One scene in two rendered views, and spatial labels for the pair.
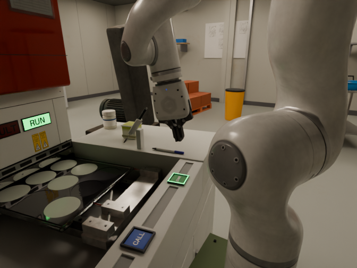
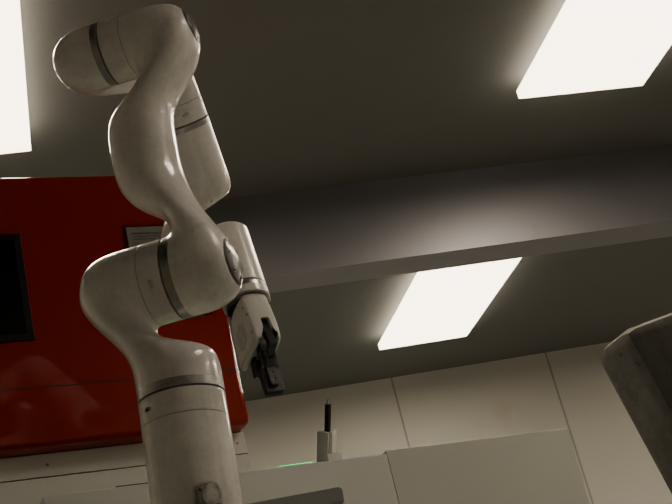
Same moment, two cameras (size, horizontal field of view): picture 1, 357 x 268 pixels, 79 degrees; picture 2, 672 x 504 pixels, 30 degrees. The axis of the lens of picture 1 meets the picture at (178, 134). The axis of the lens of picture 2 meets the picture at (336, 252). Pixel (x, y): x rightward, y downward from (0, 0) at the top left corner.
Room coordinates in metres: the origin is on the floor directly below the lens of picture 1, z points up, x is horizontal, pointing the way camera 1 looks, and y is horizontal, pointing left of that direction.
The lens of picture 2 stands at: (-0.69, -1.47, 0.46)
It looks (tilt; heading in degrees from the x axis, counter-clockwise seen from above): 23 degrees up; 44
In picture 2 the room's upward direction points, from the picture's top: 14 degrees counter-clockwise
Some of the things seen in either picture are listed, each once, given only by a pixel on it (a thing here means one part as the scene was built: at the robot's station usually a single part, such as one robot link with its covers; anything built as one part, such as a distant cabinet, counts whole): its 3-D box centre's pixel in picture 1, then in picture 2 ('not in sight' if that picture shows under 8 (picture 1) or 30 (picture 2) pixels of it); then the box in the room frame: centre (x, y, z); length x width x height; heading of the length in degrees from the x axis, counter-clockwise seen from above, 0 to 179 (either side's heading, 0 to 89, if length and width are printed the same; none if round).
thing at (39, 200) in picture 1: (63, 183); not in sight; (0.70, 0.42, 0.90); 0.34 x 0.34 x 0.01; 71
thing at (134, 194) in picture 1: (129, 202); not in sight; (0.63, 0.17, 0.87); 0.36 x 0.08 x 0.03; 161
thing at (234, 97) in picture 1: (234, 104); not in sight; (4.88, -1.25, 0.34); 0.43 x 0.43 x 0.68
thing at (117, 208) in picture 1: (115, 209); not in sight; (0.55, 0.19, 0.89); 0.08 x 0.03 x 0.03; 71
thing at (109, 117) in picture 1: (109, 119); not in sight; (1.16, 0.38, 1.01); 0.07 x 0.07 x 0.10
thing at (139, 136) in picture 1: (136, 132); (331, 466); (0.87, 0.18, 1.03); 0.06 x 0.04 x 0.13; 71
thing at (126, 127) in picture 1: (132, 130); not in sight; (1.00, 0.22, 1.00); 0.07 x 0.07 x 0.07; 71
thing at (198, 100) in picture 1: (188, 97); not in sight; (5.77, -0.27, 0.36); 1.28 x 0.88 x 0.73; 151
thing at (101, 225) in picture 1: (98, 227); not in sight; (0.48, 0.22, 0.89); 0.08 x 0.03 x 0.03; 71
